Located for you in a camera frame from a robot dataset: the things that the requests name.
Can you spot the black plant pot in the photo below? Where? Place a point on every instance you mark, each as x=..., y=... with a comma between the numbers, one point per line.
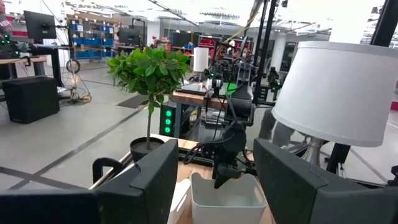
x=140, y=151

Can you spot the wooden top workbench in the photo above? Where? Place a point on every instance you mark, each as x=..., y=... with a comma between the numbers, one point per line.
x=192, y=99

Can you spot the black computer monitor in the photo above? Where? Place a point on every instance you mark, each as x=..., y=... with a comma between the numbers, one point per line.
x=40, y=25
x=129, y=35

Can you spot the black table edge frame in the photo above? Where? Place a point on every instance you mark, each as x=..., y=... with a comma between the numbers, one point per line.
x=202, y=158

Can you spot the white shade table lamp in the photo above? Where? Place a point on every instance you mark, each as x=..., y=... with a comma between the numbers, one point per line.
x=335, y=93

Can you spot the green leafy small tree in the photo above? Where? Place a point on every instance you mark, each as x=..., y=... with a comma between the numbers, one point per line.
x=149, y=71

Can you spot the person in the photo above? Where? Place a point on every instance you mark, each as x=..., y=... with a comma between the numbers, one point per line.
x=3, y=21

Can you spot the white cylindrical shade lamp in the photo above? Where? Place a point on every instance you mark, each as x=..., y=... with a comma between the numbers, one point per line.
x=201, y=59

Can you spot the black frame post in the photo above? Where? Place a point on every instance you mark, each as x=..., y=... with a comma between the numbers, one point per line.
x=384, y=25
x=263, y=46

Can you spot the red bin shelf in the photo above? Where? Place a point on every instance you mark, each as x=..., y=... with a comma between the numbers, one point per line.
x=210, y=42

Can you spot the shelf with blue bins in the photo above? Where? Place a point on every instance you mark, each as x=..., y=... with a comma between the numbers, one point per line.
x=91, y=40

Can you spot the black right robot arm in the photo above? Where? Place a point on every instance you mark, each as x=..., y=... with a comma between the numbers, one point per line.
x=242, y=107

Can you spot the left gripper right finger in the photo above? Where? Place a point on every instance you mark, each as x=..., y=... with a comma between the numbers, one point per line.
x=295, y=193

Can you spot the black box with green lights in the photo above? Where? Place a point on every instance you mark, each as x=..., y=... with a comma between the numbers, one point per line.
x=168, y=121

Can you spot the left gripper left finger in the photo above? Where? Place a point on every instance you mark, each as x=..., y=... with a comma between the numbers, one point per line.
x=149, y=186

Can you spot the wooden top desk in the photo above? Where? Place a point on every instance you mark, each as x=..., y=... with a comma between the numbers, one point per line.
x=21, y=60

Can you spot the dark floor mat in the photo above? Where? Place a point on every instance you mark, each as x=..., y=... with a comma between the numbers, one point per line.
x=132, y=102

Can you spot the black floor cabinet box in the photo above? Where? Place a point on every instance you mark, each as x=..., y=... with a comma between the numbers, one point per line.
x=31, y=99

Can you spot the white plastic storage basket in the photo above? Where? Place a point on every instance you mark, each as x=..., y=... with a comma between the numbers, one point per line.
x=230, y=208

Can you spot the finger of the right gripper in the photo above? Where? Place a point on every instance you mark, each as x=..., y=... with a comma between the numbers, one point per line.
x=222, y=177

